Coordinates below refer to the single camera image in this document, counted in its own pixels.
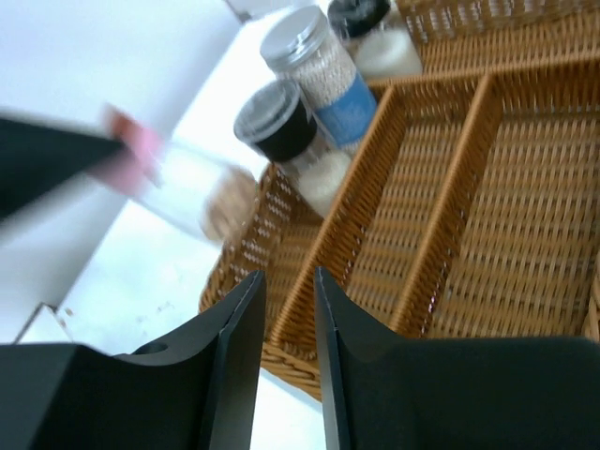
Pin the clear lid black band jar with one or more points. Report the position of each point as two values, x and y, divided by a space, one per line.
277 123

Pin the silver lid blue label jar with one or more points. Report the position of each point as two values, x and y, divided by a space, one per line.
303 47

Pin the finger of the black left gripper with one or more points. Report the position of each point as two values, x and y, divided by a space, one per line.
37 158

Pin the small black cap bottle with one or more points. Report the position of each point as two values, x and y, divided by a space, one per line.
376 37

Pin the pink lid spice jar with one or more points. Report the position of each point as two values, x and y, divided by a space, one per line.
200 194

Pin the brown wicker divided tray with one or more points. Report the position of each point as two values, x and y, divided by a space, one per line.
472 209

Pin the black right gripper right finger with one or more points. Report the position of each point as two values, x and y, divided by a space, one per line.
384 391

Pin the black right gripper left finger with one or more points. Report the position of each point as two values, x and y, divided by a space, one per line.
193 388

